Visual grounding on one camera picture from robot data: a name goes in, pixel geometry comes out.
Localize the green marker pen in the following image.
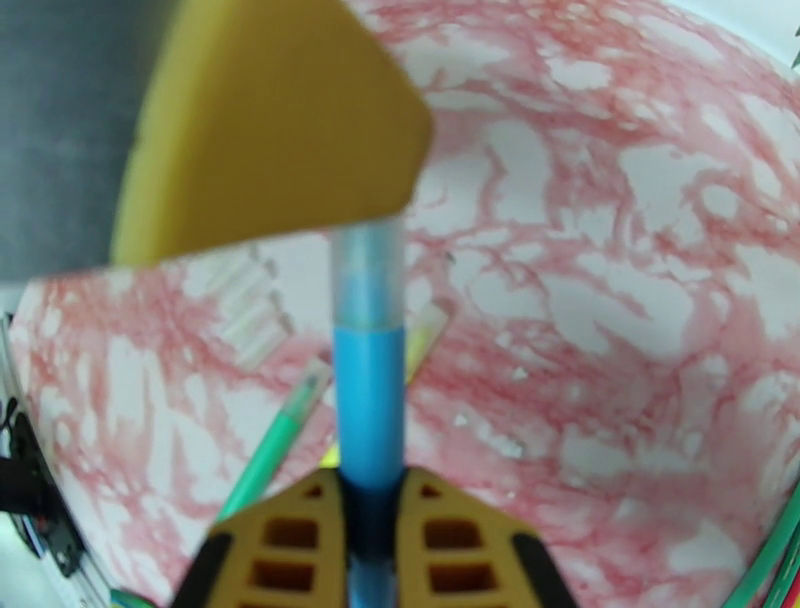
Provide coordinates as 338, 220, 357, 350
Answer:
215, 362, 333, 523
742, 481, 800, 608
774, 537, 800, 608

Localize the clear pen cap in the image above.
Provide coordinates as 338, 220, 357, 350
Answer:
213, 244, 259, 281
243, 329, 296, 371
224, 272, 272, 311
218, 257, 266, 296
234, 301, 284, 341
239, 315, 290, 356
229, 286, 278, 326

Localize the blue marker pen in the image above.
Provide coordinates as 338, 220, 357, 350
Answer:
329, 221, 409, 608

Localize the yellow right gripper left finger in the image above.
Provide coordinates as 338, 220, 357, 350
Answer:
171, 468, 348, 608

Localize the bundle of coloured markers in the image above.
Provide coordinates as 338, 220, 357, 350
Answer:
321, 299, 451, 470

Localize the green yellow candy bag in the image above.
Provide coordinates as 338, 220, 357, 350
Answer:
109, 584, 161, 608

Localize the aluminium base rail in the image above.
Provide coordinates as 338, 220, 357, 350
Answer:
0, 512, 114, 608

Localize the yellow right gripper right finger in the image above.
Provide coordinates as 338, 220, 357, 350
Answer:
396, 468, 586, 608

